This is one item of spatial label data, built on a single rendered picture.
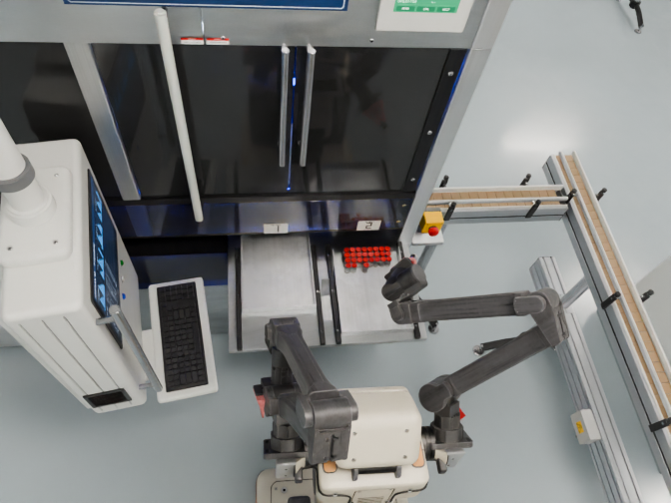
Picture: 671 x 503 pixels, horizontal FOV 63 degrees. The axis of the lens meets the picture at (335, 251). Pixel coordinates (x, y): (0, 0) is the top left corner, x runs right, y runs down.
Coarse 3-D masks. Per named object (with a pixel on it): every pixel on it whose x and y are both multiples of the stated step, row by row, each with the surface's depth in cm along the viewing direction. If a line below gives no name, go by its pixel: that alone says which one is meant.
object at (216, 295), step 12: (204, 288) 228; (216, 288) 229; (144, 300) 231; (216, 300) 239; (144, 312) 241; (216, 312) 249; (228, 312) 250; (144, 324) 252; (216, 324) 260; (228, 324) 262; (0, 336) 246; (12, 336) 247
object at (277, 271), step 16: (256, 240) 208; (272, 240) 209; (288, 240) 209; (304, 240) 210; (256, 256) 204; (272, 256) 205; (288, 256) 205; (304, 256) 206; (256, 272) 200; (272, 272) 201; (288, 272) 202; (304, 272) 203; (256, 288) 197; (272, 288) 198; (288, 288) 198; (304, 288) 199; (256, 304) 194; (272, 304) 194; (288, 304) 195; (304, 304) 192
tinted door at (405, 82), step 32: (320, 64) 136; (352, 64) 137; (384, 64) 138; (416, 64) 139; (320, 96) 145; (352, 96) 146; (384, 96) 147; (416, 96) 149; (320, 128) 155; (352, 128) 157; (384, 128) 158; (416, 128) 160; (320, 160) 167; (352, 160) 169; (384, 160) 171; (320, 192) 181
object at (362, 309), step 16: (336, 256) 208; (400, 256) 207; (336, 272) 204; (368, 272) 205; (384, 272) 206; (336, 288) 197; (352, 288) 201; (368, 288) 202; (352, 304) 198; (368, 304) 198; (384, 304) 199; (352, 320) 194; (368, 320) 195; (384, 320) 196
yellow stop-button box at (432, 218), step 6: (426, 210) 205; (432, 210) 205; (438, 210) 206; (426, 216) 204; (432, 216) 204; (438, 216) 204; (420, 222) 208; (426, 222) 202; (432, 222) 202; (438, 222) 203; (420, 228) 208; (426, 228) 205; (438, 228) 206
